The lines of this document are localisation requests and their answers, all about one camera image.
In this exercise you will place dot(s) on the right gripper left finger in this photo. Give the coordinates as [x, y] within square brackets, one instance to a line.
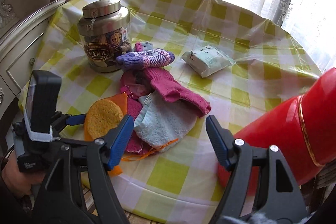
[60, 198]

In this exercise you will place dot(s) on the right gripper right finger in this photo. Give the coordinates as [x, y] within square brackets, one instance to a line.
[260, 180]

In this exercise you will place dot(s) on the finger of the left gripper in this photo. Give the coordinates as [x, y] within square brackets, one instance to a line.
[73, 120]
[59, 121]

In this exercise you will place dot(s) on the orange mesh pouch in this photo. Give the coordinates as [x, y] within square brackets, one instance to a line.
[106, 114]

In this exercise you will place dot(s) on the magenta knitted cloth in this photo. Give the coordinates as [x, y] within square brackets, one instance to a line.
[171, 91]

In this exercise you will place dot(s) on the purple knitted mitten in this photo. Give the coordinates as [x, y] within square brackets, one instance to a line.
[156, 58]

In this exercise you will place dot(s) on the grey plush pig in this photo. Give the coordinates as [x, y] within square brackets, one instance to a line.
[142, 46]

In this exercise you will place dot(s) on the tissue pack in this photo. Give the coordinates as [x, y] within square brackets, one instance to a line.
[207, 60]

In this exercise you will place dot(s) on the left hand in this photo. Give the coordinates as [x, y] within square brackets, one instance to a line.
[17, 182]

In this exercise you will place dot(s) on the phone on left gripper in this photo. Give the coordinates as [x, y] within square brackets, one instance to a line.
[41, 99]

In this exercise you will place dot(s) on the striped towel cushion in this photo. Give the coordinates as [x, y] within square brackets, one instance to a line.
[106, 204]

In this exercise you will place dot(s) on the red thermos flask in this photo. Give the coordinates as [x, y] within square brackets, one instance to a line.
[302, 127]

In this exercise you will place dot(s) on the white cabinet with drawers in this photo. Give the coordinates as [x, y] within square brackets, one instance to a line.
[18, 51]

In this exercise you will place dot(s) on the glass jar with metal lid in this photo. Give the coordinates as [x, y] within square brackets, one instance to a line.
[105, 31]

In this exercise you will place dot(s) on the green checkered plastic tablecloth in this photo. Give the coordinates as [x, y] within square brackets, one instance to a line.
[181, 185]

